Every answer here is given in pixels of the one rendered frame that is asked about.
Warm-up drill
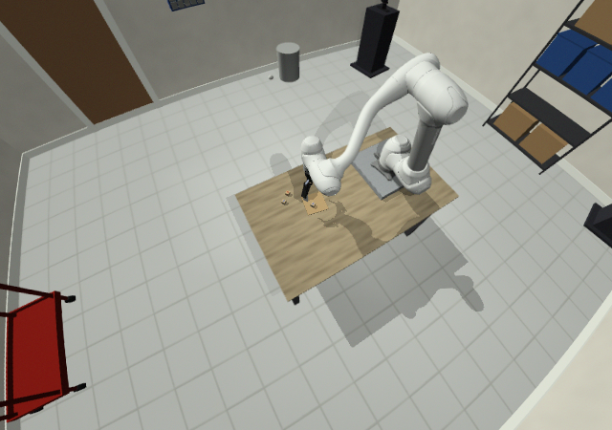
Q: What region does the tan flat mat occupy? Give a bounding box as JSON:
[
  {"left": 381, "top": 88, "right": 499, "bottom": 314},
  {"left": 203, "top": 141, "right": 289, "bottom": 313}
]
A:
[{"left": 301, "top": 192, "right": 329, "bottom": 215}]

